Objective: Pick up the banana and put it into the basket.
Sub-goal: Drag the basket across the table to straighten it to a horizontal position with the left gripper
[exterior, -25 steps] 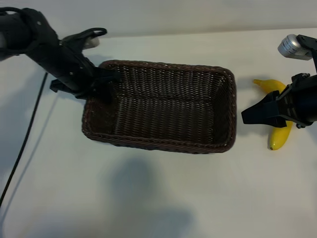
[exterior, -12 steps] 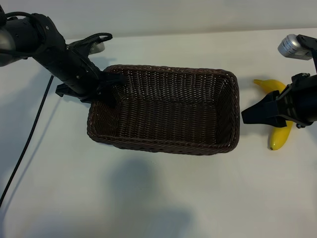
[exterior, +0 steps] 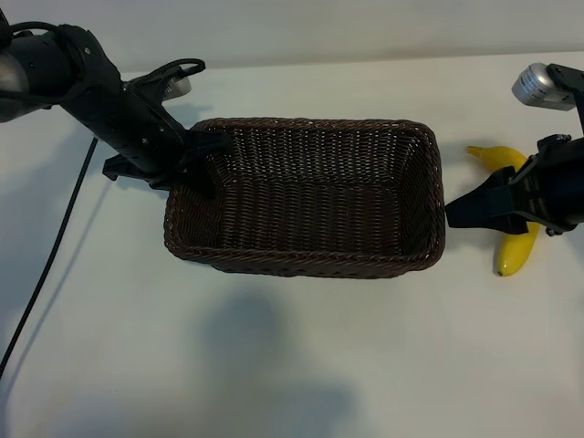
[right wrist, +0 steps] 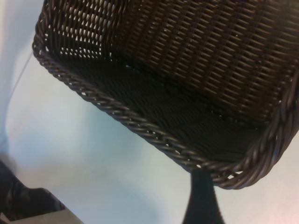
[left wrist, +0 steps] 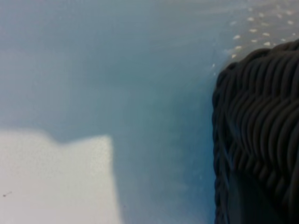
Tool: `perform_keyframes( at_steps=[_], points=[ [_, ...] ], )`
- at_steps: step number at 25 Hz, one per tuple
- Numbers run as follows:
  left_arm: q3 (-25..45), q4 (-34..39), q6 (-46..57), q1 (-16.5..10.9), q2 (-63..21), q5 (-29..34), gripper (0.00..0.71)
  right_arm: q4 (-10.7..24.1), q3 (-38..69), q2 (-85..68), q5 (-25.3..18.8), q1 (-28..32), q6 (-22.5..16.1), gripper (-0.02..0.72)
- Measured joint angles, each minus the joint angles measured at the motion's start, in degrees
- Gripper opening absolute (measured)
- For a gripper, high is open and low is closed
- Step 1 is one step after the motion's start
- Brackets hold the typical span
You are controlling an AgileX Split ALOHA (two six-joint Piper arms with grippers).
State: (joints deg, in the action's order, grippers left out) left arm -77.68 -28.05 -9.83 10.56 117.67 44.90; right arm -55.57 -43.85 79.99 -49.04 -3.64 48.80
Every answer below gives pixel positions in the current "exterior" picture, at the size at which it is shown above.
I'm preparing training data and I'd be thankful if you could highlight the yellow banana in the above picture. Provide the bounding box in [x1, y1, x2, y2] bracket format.
[465, 144, 540, 278]

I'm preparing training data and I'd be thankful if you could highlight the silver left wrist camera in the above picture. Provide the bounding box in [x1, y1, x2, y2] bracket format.
[123, 75, 191, 100]

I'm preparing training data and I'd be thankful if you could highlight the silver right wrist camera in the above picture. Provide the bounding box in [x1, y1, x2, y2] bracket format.
[510, 63, 572, 112]

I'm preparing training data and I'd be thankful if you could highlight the black right camera mount bracket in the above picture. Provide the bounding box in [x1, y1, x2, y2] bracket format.
[545, 63, 584, 138]

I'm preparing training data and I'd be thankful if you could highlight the black left camera cable loop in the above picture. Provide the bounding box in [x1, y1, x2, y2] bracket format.
[131, 57, 207, 95]

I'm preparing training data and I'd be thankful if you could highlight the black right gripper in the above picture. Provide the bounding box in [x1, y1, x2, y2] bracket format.
[443, 133, 584, 236]

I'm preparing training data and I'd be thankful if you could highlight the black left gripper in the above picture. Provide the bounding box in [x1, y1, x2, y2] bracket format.
[89, 77, 232, 199]

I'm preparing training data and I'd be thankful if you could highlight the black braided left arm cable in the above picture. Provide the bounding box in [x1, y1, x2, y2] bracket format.
[0, 135, 99, 381]

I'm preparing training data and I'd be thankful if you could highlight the dark brown wicker basket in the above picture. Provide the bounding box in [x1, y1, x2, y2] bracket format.
[162, 117, 447, 278]

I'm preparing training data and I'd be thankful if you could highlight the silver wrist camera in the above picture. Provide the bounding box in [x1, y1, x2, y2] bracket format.
[510, 63, 572, 112]
[123, 75, 191, 100]

